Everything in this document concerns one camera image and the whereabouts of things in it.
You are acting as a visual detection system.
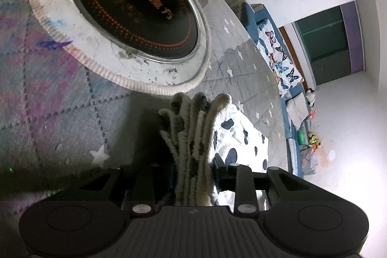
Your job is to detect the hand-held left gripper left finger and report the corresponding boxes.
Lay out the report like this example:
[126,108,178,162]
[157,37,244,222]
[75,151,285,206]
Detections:
[79,165,178,215]

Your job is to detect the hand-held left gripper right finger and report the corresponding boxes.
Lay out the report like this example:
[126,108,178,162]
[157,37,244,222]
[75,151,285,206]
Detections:
[212,153,309,215]

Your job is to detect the white polka dot pants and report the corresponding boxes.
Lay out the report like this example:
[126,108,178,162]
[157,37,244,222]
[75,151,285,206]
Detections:
[157,91,270,208]

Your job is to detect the blue sofa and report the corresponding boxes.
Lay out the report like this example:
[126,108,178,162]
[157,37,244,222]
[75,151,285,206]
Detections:
[226,0,321,184]

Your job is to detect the grey pillow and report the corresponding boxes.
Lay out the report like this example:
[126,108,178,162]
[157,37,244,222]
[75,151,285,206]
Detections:
[285,97,311,129]

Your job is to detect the small colourful toys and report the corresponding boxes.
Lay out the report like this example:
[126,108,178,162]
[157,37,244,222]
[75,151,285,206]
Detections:
[308,131,322,153]

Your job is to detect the grey star-patterned tablecloth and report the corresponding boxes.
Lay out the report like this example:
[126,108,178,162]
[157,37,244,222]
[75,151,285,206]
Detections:
[0,0,288,258]

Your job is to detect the white plush toy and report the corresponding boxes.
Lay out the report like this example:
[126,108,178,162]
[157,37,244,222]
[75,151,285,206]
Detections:
[305,88,316,109]

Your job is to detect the butterfly print blanket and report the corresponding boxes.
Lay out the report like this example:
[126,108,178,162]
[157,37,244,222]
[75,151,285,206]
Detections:
[257,19,305,97]

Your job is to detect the white round cooktop rim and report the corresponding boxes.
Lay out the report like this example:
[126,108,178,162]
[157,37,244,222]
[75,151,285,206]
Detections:
[28,0,213,96]

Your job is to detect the dark green window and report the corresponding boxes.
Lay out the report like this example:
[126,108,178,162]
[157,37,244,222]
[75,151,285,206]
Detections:
[291,1,367,87]

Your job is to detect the round black induction cooktop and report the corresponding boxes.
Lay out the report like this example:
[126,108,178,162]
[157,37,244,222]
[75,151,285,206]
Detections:
[68,0,202,61]

